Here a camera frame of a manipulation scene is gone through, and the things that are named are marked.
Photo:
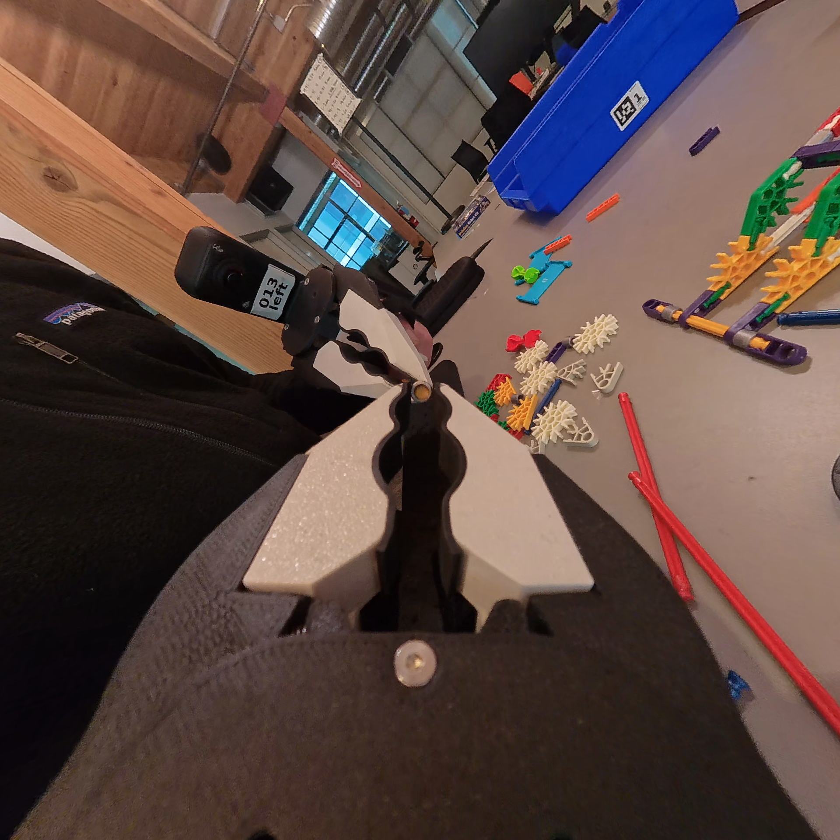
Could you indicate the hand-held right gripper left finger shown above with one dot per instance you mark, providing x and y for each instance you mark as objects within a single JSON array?
[{"x": 315, "y": 518}]

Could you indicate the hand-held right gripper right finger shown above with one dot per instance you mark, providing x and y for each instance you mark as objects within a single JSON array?
[{"x": 518, "y": 518}]

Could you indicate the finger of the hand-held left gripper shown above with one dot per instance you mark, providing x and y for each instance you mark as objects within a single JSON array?
[
  {"x": 348, "y": 374},
  {"x": 387, "y": 328}
]

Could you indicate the red fan connector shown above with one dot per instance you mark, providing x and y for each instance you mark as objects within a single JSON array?
[
  {"x": 500, "y": 382},
  {"x": 512, "y": 430}
]

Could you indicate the purple rod-end connector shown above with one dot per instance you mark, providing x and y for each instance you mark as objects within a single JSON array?
[
  {"x": 703, "y": 140},
  {"x": 655, "y": 307},
  {"x": 558, "y": 351},
  {"x": 784, "y": 351}
]

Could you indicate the multicoloured toy frame assembly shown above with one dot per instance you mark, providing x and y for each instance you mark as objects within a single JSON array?
[{"x": 774, "y": 216}]

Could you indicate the person's left hand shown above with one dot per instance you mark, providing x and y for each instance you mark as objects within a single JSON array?
[{"x": 420, "y": 338}]

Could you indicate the black office chair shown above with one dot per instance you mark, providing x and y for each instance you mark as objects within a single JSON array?
[{"x": 446, "y": 289}]

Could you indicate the white snowflake connector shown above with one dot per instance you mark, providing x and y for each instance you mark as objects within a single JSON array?
[
  {"x": 531, "y": 356},
  {"x": 553, "y": 420},
  {"x": 538, "y": 377},
  {"x": 595, "y": 333}
]

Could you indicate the green fan connector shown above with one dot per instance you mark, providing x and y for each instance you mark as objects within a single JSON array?
[{"x": 487, "y": 401}]

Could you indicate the red spool piece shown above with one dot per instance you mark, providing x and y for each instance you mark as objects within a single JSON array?
[{"x": 523, "y": 340}]

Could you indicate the long red rod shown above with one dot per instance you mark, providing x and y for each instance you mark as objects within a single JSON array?
[
  {"x": 656, "y": 499},
  {"x": 735, "y": 604}
]

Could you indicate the lime green toy piece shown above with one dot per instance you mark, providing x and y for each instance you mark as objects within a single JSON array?
[{"x": 523, "y": 274}]

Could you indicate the orange connector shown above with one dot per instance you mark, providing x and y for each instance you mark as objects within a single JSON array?
[
  {"x": 556, "y": 245},
  {"x": 602, "y": 207}
]

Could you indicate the blue plastic bin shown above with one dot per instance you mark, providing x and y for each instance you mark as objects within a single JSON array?
[{"x": 590, "y": 111}]

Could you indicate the white wall calendar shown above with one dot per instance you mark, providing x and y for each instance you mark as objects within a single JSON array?
[{"x": 331, "y": 92}]

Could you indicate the silver ventilation duct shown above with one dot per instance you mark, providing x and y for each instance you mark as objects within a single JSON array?
[{"x": 354, "y": 33}]

